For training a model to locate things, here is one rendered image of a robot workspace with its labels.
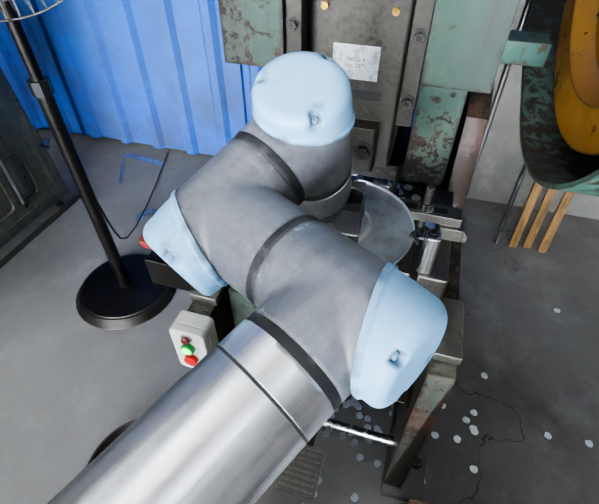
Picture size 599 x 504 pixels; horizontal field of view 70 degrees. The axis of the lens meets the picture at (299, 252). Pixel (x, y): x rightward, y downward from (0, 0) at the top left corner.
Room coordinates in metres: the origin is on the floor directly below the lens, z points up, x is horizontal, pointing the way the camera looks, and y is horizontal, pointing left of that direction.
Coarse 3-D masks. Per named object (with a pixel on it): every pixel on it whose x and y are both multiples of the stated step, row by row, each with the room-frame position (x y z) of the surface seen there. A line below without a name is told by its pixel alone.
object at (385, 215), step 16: (368, 192) 0.72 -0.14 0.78; (384, 192) 0.72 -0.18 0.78; (368, 208) 0.67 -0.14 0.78; (384, 208) 0.67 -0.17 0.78; (400, 208) 0.67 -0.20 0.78; (368, 224) 0.61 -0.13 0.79; (384, 224) 0.62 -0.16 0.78; (400, 224) 0.62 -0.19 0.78; (368, 240) 0.57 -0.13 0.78; (384, 240) 0.57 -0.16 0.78; (400, 240) 0.57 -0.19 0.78; (384, 256) 0.53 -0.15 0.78; (400, 256) 0.53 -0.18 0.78
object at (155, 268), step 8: (152, 256) 0.61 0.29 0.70; (152, 264) 0.59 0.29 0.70; (160, 264) 0.59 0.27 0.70; (168, 264) 0.59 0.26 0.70; (152, 272) 0.60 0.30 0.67; (160, 272) 0.59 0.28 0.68; (168, 272) 0.58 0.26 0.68; (176, 272) 0.58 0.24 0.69; (152, 280) 0.60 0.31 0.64; (160, 280) 0.59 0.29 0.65; (168, 280) 0.59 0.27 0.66; (176, 280) 0.58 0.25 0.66; (184, 280) 0.58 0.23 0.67; (184, 288) 0.58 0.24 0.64; (192, 288) 0.57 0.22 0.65
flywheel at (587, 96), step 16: (576, 0) 0.84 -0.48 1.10; (592, 0) 0.82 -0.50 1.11; (576, 16) 0.81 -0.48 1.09; (592, 16) 0.80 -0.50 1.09; (560, 32) 0.85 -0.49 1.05; (576, 32) 0.79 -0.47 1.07; (592, 32) 0.77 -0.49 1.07; (560, 48) 0.81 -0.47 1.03; (576, 48) 0.75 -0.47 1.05; (592, 48) 0.74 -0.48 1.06; (560, 64) 0.77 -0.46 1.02; (576, 64) 0.72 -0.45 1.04; (592, 64) 0.70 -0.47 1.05; (560, 80) 0.73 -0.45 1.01; (576, 80) 0.67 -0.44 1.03; (592, 80) 0.66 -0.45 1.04; (560, 96) 0.70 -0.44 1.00; (576, 96) 0.63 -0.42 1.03; (592, 96) 0.60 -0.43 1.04; (560, 112) 0.66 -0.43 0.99; (576, 112) 0.60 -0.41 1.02; (592, 112) 0.54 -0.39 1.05; (560, 128) 0.63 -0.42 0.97; (576, 128) 0.57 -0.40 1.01; (592, 128) 0.52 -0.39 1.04; (576, 144) 0.54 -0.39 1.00; (592, 144) 0.49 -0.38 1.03
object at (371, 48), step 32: (320, 0) 0.68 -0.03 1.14; (352, 0) 0.67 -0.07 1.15; (384, 0) 0.66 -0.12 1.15; (320, 32) 0.68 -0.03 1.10; (352, 32) 0.67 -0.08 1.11; (384, 32) 0.65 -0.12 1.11; (352, 64) 0.66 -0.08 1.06; (384, 64) 0.65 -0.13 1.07; (352, 96) 0.66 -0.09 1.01; (384, 96) 0.65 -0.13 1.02; (384, 128) 0.65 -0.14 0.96; (352, 160) 0.63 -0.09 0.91; (384, 160) 0.65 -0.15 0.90
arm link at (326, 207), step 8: (336, 192) 0.36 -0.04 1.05; (344, 192) 0.33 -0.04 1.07; (320, 200) 0.31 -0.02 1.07; (328, 200) 0.32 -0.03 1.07; (336, 200) 0.32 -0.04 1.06; (344, 200) 0.34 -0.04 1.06; (304, 208) 0.32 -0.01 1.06; (312, 208) 0.32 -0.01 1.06; (320, 208) 0.32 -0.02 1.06; (328, 208) 0.32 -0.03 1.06; (336, 208) 0.33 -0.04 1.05; (320, 216) 0.33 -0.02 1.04; (328, 216) 0.33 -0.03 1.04
